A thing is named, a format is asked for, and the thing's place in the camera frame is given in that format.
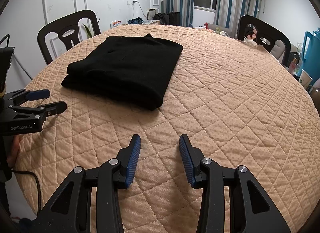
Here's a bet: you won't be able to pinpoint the striped curtain right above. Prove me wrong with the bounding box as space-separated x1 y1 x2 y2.
214 0 260 37

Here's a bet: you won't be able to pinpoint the blue bag on desk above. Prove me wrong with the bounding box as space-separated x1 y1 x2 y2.
127 17 144 25

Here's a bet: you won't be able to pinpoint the black bag by curtain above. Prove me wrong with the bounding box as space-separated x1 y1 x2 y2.
153 12 181 26

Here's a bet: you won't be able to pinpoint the black chair right side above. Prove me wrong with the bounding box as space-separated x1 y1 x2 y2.
236 15 291 66

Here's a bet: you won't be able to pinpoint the person's left hand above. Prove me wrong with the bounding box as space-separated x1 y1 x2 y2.
7 135 20 168

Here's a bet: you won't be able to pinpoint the black chair left side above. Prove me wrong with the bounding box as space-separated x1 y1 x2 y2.
37 10 101 65

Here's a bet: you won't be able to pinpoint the black chair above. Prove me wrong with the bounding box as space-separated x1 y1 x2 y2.
236 15 291 66
37 10 101 65

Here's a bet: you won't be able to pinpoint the beige quilted bed cover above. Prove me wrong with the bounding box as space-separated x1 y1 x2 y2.
15 25 319 232

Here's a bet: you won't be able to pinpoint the teal plastic object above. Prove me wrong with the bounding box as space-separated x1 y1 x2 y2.
298 28 320 85

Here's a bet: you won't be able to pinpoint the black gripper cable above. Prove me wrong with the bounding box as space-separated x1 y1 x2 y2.
10 168 42 217

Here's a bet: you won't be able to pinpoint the black pants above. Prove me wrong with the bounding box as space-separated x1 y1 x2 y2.
61 34 183 110

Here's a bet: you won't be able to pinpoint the green potted plant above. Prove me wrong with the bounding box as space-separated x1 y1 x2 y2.
82 19 101 38

